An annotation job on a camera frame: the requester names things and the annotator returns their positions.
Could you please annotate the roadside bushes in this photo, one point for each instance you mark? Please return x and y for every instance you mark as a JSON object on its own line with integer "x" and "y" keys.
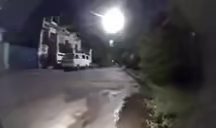
{"x": 169, "y": 53}

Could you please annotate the blue wall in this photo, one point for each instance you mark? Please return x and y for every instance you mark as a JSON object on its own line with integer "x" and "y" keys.
{"x": 19, "y": 56}

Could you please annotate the pale multi-storey building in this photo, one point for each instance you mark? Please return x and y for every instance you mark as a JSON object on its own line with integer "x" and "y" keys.
{"x": 56, "y": 41}

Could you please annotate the grey asphalt road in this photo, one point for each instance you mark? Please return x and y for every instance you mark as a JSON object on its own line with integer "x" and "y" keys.
{"x": 52, "y": 93}

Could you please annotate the street lamp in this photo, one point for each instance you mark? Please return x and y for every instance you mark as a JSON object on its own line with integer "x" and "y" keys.
{"x": 113, "y": 20}

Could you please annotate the white van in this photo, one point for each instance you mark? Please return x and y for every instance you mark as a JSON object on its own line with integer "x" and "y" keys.
{"x": 75, "y": 61}

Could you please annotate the grass verge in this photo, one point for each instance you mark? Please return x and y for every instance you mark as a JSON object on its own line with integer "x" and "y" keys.
{"x": 162, "y": 106}

